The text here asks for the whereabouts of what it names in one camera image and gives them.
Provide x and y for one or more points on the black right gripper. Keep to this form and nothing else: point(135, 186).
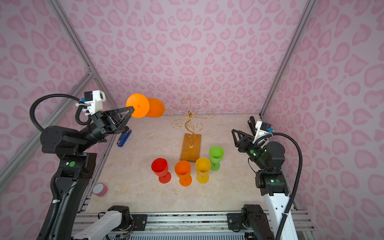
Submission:
point(245, 144)

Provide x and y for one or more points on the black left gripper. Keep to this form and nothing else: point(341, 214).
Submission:
point(108, 124)

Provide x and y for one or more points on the orange wine glass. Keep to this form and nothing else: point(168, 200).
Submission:
point(145, 107)
point(183, 171)

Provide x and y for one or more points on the green wine glass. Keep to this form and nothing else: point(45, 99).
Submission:
point(216, 154)

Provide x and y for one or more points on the yellow wine glass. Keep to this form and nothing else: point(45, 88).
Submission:
point(203, 168)

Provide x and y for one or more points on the red wine glass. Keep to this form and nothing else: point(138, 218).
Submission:
point(161, 169)

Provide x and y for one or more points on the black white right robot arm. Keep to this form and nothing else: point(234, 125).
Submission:
point(277, 223)

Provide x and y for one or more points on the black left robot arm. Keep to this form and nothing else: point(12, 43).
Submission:
point(76, 166)

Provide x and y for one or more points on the wooden rack base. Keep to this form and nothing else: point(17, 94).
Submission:
point(191, 148)

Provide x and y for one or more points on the blue and black stapler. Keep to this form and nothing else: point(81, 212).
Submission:
point(124, 137)

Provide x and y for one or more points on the pink round object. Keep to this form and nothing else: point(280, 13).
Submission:
point(100, 190)

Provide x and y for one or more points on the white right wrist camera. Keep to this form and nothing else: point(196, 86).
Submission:
point(262, 129)

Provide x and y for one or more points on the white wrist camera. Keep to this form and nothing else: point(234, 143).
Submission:
point(92, 102)
point(262, 129)

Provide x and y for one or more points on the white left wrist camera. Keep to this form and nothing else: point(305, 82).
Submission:
point(92, 102)

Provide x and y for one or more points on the gold wire glass rack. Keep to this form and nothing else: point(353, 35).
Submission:
point(189, 115)

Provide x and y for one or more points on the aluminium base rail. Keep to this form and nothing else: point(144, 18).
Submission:
point(195, 225)

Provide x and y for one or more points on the aluminium corner frame post left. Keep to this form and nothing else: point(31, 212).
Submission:
point(64, 20)

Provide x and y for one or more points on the aluminium corner frame post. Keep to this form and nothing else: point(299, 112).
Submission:
point(64, 20)
point(304, 19)

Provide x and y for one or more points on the aluminium corner frame post right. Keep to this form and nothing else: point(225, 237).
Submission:
point(304, 19)

